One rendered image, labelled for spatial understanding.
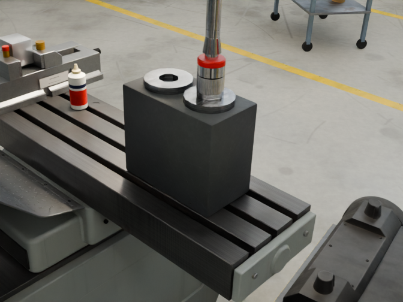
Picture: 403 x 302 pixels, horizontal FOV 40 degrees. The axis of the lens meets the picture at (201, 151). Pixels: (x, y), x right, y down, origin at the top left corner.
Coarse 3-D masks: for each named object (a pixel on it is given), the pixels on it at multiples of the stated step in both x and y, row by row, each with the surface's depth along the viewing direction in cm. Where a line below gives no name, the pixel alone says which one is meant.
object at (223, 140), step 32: (128, 96) 101; (160, 96) 97; (192, 96) 95; (224, 96) 95; (128, 128) 105; (160, 128) 98; (192, 128) 92; (224, 128) 92; (128, 160) 109; (160, 160) 102; (192, 160) 96; (224, 160) 96; (192, 192) 99; (224, 192) 100
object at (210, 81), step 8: (200, 72) 92; (208, 72) 91; (216, 72) 91; (224, 72) 93; (200, 80) 92; (208, 80) 92; (216, 80) 92; (224, 80) 94; (200, 88) 93; (208, 88) 92; (216, 88) 93; (200, 96) 94; (208, 96) 93; (216, 96) 93
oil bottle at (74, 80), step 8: (72, 72) 129; (80, 72) 130; (72, 80) 129; (80, 80) 129; (72, 88) 130; (80, 88) 130; (72, 96) 131; (80, 96) 131; (72, 104) 132; (80, 104) 132
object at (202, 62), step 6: (204, 54) 93; (198, 60) 91; (204, 60) 91; (210, 60) 91; (216, 60) 91; (222, 60) 91; (204, 66) 91; (210, 66) 90; (216, 66) 90; (222, 66) 91
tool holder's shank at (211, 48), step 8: (208, 0) 86; (216, 0) 86; (208, 8) 87; (216, 8) 87; (208, 16) 88; (216, 16) 87; (208, 24) 88; (216, 24) 88; (208, 32) 89; (216, 32) 89; (208, 40) 89; (216, 40) 89; (208, 48) 90; (216, 48) 90; (208, 56) 91; (216, 56) 91
